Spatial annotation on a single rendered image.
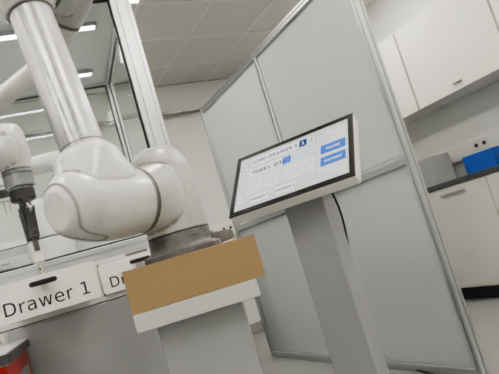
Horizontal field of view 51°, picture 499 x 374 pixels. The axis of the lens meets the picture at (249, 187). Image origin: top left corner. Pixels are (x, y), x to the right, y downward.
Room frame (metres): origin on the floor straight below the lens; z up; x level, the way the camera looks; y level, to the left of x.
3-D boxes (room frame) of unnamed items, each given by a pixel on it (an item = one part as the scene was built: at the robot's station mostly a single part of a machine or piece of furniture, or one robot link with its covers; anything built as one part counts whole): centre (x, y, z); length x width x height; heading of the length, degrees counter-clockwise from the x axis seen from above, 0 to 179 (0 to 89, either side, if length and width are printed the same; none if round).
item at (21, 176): (1.61, 0.69, 1.24); 0.09 x 0.09 x 0.06
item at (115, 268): (1.92, 0.46, 0.87); 0.29 x 0.02 x 0.11; 111
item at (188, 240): (1.31, 0.18, 0.89); 0.22 x 0.18 x 0.06; 98
